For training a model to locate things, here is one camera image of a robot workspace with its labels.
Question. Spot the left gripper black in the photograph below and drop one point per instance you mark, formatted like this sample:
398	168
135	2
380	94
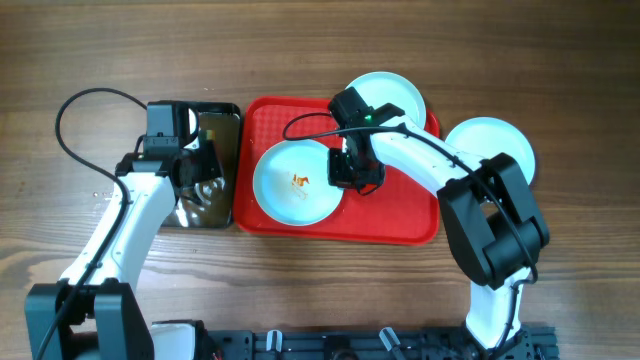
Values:
214	165

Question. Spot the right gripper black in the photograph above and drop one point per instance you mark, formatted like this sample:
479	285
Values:
337	175

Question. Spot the light blue plate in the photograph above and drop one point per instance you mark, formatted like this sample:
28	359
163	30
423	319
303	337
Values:
290	183
380	87
489	136

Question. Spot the light blue plate front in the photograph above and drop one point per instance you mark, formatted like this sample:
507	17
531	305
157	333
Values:
489	136

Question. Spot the green scouring sponge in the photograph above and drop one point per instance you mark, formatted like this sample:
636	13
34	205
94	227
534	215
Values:
209	135

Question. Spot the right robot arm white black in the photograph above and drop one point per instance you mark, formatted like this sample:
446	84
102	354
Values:
493	224

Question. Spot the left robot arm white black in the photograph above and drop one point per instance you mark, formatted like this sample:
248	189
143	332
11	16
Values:
91	312

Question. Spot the red plastic tray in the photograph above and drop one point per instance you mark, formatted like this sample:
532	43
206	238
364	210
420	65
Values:
400	212

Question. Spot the black water basin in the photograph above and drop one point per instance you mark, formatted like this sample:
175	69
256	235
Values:
207	204

